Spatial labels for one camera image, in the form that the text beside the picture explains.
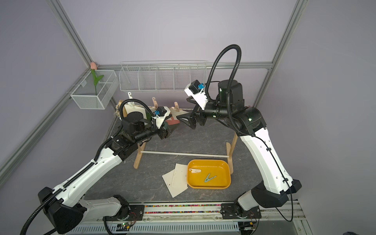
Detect wooden drying rack frame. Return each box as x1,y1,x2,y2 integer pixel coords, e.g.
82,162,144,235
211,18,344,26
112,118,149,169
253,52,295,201
116,100,238,174

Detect green clothespin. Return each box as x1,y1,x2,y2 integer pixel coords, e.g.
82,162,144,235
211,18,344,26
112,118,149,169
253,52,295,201
204,173,216,183

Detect wooden hooked clothespin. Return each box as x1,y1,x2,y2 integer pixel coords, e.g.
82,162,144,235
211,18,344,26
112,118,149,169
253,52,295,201
152,97,159,110

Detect yellow plastic tray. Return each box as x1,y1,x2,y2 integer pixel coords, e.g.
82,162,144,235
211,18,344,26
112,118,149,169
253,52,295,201
187,159,232,190

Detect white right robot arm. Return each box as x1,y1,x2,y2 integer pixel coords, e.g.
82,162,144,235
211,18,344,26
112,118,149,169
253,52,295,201
177,80,302,216

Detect white hooked clothespin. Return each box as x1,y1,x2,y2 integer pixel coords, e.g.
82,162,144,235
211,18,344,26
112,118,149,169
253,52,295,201
127,92,134,107

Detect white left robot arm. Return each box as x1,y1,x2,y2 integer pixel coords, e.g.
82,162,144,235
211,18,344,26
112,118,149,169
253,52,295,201
38,122,174,234

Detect white mesh wall basket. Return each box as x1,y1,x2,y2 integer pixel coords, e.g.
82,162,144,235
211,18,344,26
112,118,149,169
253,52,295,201
70,70,119,110

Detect pink artificial tulip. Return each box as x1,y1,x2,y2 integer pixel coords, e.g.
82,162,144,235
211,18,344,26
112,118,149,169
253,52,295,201
90,62,104,96

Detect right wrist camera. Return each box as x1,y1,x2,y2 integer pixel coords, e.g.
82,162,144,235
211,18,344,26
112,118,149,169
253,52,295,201
184,80,208,110

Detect white wire wall shelf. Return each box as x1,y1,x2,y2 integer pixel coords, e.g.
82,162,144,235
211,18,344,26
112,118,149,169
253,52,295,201
119,60,208,92

